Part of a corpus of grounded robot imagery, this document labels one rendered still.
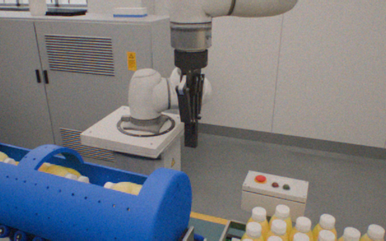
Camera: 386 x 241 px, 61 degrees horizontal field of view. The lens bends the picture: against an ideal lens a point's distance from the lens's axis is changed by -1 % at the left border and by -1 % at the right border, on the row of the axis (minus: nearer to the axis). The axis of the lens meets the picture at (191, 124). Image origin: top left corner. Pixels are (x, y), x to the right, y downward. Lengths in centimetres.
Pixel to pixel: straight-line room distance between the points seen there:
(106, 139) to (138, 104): 22
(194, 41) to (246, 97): 308
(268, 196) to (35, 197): 69
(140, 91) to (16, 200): 73
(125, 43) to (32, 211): 183
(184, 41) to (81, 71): 227
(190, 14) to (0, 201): 76
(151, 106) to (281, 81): 229
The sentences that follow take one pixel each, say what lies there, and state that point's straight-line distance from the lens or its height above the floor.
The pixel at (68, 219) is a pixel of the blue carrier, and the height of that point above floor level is 113.
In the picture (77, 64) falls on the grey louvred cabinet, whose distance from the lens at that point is 295.
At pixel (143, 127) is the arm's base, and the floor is 107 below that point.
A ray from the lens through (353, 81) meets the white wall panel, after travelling 365.
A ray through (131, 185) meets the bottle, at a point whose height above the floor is 119.
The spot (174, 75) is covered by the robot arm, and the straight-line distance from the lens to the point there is 155.
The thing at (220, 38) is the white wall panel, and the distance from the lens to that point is 368.
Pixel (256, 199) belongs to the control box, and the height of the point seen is 106.
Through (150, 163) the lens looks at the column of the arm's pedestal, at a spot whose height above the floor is 92.
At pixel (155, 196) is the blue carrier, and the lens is 84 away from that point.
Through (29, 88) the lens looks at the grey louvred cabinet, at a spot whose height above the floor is 81.
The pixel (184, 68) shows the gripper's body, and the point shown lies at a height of 153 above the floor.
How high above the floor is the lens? 170
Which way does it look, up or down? 23 degrees down
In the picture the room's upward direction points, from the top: straight up
